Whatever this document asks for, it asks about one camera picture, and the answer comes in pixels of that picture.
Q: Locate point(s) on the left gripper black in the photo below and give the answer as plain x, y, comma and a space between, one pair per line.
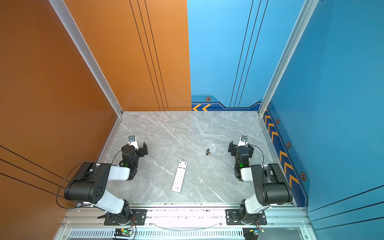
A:
142, 149

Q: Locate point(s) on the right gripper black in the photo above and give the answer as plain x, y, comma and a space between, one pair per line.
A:
232, 148

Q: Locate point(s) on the white remote control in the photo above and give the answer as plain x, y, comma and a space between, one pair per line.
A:
179, 177

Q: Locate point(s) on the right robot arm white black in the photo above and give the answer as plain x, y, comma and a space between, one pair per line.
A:
270, 184

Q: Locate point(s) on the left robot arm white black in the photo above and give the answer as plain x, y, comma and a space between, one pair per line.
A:
89, 184

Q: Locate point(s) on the green circuit board left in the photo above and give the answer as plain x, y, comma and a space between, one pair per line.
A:
123, 234

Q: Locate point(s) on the circuit board right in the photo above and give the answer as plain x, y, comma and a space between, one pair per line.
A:
252, 233

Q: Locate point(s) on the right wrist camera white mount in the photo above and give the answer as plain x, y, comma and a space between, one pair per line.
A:
243, 141

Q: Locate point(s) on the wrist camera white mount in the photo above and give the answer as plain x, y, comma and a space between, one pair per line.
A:
133, 142
243, 141

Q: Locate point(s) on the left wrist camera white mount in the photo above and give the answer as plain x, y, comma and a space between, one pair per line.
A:
133, 142

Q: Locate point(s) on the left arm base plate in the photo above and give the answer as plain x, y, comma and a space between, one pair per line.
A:
135, 216

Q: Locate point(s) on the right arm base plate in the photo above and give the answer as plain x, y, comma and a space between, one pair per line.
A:
235, 217

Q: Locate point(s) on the aluminium rail frame front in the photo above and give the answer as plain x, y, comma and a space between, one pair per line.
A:
188, 222

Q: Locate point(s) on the right aluminium corner post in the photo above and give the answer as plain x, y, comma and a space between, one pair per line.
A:
295, 36

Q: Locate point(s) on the aluminium corner post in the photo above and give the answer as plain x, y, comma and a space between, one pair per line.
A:
74, 32
295, 36

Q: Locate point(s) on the left aluminium corner post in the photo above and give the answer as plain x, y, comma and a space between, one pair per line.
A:
74, 32

